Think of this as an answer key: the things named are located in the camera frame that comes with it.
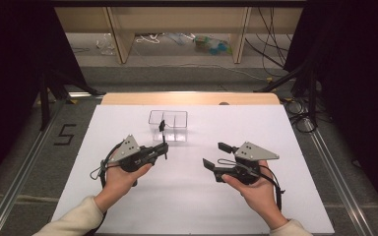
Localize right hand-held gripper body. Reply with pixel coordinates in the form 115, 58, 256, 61
214, 141, 281, 186

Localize wooden shelf unit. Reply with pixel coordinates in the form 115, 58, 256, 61
54, 6, 304, 65

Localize colourful plastic bag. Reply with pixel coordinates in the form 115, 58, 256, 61
193, 33, 233, 56

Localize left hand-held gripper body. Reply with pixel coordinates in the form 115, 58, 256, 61
107, 134, 156, 174

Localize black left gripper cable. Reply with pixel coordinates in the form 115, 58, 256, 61
89, 140, 126, 190

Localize bundle of black cables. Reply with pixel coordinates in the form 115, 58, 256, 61
244, 7, 293, 70

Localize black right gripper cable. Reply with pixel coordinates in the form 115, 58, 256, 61
259, 165, 286, 212

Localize white table mat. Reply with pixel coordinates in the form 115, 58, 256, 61
49, 103, 337, 236

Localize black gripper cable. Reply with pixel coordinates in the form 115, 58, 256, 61
89, 140, 126, 190
259, 165, 286, 212

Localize person's right hand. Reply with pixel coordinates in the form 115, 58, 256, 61
220, 159, 289, 230

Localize coiled black floor cable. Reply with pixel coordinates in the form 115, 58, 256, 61
283, 97, 318, 134

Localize clear plastic bag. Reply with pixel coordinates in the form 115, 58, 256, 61
95, 32, 116, 56

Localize dark curtain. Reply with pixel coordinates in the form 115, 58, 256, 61
283, 0, 378, 224
0, 0, 87, 195

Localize aluminium floor rail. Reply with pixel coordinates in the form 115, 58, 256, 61
301, 117, 375, 236
0, 97, 67, 236

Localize clear plastic organizer box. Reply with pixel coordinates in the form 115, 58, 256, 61
148, 109, 189, 143

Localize thin black stick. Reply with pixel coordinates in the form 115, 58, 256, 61
157, 119, 169, 160

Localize black stand legs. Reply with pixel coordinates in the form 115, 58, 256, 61
38, 70, 101, 132
254, 62, 319, 129

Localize white cord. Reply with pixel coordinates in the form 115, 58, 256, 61
135, 32, 165, 44

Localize thin grey wire loop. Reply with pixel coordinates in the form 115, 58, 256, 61
217, 158, 260, 176

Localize person's left hand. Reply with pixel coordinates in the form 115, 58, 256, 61
93, 162, 154, 214

